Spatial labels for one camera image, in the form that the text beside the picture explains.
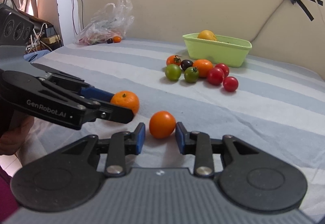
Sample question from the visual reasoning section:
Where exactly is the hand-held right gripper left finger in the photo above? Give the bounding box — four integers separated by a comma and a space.
60, 122, 146, 178

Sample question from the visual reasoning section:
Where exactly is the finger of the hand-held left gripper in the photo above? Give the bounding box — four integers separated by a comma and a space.
43, 72, 115, 103
76, 98, 135, 124

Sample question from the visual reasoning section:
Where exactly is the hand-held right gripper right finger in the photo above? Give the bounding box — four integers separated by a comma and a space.
175, 122, 257, 178

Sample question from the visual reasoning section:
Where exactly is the light green plastic tray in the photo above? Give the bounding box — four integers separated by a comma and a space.
182, 32, 252, 68

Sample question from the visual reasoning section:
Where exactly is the person's left hand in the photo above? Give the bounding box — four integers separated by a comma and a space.
0, 115, 35, 156

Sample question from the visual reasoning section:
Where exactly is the blue cloth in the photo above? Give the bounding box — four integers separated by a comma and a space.
24, 50, 52, 62

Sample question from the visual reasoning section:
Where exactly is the small green tomato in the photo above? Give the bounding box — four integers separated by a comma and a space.
184, 67, 199, 84

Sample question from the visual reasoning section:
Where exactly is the yellowish box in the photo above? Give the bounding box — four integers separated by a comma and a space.
41, 35, 61, 47

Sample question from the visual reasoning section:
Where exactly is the large green tomato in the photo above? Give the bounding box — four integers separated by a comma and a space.
165, 64, 182, 81

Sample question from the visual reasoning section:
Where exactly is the clear plastic bag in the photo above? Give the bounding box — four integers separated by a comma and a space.
74, 0, 135, 45

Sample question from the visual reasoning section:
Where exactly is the red tomato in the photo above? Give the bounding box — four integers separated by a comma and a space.
215, 63, 230, 78
223, 76, 239, 92
207, 67, 225, 86

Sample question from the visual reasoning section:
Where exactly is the orange tomato with stem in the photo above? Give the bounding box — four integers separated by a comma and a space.
166, 55, 182, 67

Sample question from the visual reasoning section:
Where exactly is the black charger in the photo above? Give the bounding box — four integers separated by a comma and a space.
44, 25, 56, 38

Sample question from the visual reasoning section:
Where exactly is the dark purple tomato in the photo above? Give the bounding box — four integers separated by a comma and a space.
180, 60, 194, 71

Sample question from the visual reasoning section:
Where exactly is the striped bed sheet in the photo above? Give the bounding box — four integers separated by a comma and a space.
24, 37, 325, 224

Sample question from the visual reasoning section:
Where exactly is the magenta clothing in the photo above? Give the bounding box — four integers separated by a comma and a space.
0, 166, 20, 216

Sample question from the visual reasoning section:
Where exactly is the yellow orange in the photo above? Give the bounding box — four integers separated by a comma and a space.
197, 30, 218, 42

